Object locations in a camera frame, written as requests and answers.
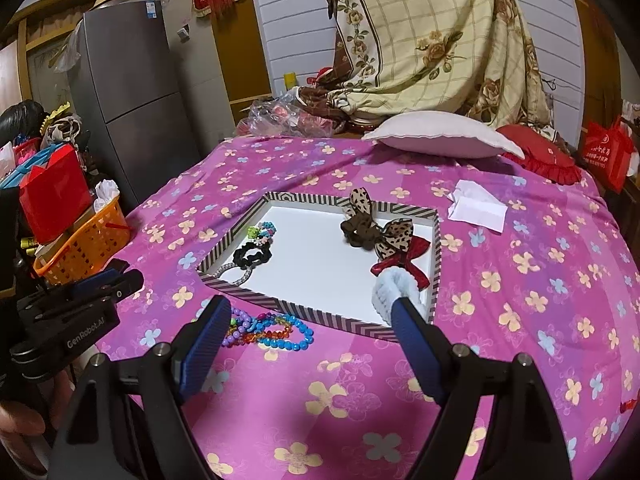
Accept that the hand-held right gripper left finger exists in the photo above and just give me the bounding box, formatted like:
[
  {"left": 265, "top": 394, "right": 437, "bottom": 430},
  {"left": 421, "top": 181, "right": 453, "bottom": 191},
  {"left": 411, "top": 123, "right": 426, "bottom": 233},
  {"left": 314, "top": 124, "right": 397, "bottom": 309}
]
[{"left": 47, "top": 295, "right": 233, "bottom": 480}]

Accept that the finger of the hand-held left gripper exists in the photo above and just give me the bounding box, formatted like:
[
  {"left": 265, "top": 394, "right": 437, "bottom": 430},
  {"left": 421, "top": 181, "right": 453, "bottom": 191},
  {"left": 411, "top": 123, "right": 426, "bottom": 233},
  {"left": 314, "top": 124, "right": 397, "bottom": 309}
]
[
  {"left": 75, "top": 269, "right": 145, "bottom": 312},
  {"left": 64, "top": 259, "right": 129, "bottom": 297}
]

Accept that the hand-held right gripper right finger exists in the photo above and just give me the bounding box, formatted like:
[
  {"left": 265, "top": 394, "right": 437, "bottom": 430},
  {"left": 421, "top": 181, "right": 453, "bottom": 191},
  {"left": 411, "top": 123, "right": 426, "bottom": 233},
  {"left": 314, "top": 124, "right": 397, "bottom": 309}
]
[{"left": 390, "top": 297, "right": 576, "bottom": 480}]

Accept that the purple bead bracelet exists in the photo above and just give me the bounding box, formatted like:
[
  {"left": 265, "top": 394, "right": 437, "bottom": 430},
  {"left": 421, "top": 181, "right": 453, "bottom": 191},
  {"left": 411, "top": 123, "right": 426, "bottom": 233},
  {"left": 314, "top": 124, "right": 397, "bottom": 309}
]
[{"left": 222, "top": 307, "right": 268, "bottom": 348}]

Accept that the white fluffy scrunchie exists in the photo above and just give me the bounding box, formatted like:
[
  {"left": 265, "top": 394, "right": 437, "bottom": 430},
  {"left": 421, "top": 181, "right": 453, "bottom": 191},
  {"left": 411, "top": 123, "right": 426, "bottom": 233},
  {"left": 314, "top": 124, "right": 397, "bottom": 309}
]
[{"left": 372, "top": 266, "right": 435, "bottom": 326}]

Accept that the orange bead bracelet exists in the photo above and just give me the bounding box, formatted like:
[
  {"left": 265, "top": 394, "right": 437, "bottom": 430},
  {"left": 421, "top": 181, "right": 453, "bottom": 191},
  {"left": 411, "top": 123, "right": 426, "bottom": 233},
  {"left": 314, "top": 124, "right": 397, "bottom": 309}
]
[{"left": 227, "top": 324, "right": 293, "bottom": 347}]

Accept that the rhinestone bracelet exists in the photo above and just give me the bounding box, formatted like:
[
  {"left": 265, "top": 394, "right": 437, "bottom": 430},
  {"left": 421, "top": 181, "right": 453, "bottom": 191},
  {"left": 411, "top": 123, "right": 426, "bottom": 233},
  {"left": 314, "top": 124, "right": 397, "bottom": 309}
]
[{"left": 212, "top": 260, "right": 256, "bottom": 287}]

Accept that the blue bead bracelet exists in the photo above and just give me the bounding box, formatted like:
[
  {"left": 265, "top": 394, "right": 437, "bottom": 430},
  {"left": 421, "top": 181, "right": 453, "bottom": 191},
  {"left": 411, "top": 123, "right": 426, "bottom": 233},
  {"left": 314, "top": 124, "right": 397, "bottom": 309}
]
[{"left": 257, "top": 312, "right": 316, "bottom": 352}]

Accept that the red bow with leopard ribbon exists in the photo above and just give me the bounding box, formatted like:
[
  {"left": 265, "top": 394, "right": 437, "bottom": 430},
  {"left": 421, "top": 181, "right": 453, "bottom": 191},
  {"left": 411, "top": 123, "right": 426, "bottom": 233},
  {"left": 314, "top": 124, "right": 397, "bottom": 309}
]
[{"left": 371, "top": 218, "right": 433, "bottom": 291}]

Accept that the black scrunchie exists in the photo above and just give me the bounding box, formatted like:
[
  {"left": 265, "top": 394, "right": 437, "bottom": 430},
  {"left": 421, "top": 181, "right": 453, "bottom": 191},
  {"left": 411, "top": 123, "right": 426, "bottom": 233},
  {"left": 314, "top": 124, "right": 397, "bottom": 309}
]
[{"left": 234, "top": 241, "right": 275, "bottom": 267}]

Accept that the striped shallow cardboard box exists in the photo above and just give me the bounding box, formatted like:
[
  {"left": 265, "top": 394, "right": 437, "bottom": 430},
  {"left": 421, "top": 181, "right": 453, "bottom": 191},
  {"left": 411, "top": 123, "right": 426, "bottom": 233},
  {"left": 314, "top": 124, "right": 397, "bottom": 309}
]
[{"left": 196, "top": 191, "right": 441, "bottom": 343}]

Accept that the brown leopard bow scrunchie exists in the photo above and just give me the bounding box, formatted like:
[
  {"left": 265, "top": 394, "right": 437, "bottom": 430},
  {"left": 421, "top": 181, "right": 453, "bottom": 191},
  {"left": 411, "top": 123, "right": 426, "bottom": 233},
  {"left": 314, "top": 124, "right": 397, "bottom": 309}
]
[{"left": 340, "top": 187, "right": 387, "bottom": 251}]

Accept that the person's left hand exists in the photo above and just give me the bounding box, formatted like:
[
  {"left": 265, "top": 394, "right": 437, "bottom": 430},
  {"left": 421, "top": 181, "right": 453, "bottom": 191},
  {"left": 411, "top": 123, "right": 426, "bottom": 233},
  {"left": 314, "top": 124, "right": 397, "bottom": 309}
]
[{"left": 0, "top": 370, "right": 76, "bottom": 466}]

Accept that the orange plastic basket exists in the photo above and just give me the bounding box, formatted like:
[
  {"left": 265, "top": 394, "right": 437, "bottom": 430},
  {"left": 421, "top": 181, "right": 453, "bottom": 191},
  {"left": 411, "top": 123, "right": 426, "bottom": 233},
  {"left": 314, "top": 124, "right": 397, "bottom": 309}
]
[{"left": 34, "top": 195, "right": 132, "bottom": 286}]

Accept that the brown cardboard box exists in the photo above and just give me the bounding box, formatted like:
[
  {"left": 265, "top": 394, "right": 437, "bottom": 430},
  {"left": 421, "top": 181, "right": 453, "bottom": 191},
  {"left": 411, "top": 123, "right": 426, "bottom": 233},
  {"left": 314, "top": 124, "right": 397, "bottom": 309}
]
[{"left": 37, "top": 205, "right": 98, "bottom": 266}]

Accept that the white crumpled cloth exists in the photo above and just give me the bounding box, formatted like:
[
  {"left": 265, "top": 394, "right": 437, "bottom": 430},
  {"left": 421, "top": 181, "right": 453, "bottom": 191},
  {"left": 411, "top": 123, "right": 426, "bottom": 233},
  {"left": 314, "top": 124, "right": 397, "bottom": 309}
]
[{"left": 94, "top": 178, "right": 121, "bottom": 211}]

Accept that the red paper bag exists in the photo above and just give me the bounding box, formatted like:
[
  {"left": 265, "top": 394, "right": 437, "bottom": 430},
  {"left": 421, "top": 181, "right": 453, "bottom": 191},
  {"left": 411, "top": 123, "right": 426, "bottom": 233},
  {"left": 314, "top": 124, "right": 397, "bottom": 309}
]
[{"left": 19, "top": 143, "right": 93, "bottom": 244}]

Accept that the pink floral cloth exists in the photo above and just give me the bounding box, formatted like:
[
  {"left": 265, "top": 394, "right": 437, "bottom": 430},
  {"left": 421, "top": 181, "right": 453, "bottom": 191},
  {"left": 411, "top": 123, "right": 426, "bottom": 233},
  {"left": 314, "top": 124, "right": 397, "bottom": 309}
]
[{"left": 92, "top": 136, "right": 640, "bottom": 480}]

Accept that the white folded paper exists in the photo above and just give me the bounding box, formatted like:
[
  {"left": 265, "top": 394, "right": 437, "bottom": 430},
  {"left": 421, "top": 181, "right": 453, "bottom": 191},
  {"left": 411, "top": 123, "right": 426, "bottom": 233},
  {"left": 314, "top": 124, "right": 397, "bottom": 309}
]
[{"left": 446, "top": 179, "right": 508, "bottom": 233}]

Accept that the grey refrigerator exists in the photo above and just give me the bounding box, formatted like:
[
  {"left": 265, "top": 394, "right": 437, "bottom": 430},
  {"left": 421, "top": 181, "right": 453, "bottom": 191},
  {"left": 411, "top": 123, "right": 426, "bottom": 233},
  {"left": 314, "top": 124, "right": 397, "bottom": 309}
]
[{"left": 67, "top": 0, "right": 238, "bottom": 211}]

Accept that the white pillow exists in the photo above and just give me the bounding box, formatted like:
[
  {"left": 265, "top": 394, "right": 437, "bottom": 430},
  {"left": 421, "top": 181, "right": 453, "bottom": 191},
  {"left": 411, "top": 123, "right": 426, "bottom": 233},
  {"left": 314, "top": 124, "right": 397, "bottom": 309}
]
[{"left": 361, "top": 112, "right": 526, "bottom": 160}]

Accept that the red frilly cushion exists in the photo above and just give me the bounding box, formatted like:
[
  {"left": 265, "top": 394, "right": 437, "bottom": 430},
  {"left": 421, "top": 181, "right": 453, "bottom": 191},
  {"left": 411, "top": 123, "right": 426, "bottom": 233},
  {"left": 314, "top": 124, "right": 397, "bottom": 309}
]
[{"left": 496, "top": 124, "right": 583, "bottom": 185}]

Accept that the clear plastic bag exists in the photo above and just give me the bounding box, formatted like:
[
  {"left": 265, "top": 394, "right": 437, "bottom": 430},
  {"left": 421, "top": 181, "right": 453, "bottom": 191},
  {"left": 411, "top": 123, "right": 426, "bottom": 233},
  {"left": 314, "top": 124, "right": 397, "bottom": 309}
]
[{"left": 236, "top": 92, "right": 336, "bottom": 137}]

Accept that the red shopping bag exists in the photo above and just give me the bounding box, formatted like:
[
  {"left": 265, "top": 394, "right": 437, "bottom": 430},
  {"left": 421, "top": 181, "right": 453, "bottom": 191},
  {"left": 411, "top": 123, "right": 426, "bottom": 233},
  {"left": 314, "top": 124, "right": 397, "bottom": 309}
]
[{"left": 580, "top": 116, "right": 640, "bottom": 195}]

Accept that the beige floral blanket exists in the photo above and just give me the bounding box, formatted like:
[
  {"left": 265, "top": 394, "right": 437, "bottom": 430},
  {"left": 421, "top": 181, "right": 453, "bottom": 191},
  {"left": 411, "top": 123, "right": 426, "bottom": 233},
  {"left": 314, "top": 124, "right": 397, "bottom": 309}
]
[{"left": 295, "top": 0, "right": 553, "bottom": 128}]

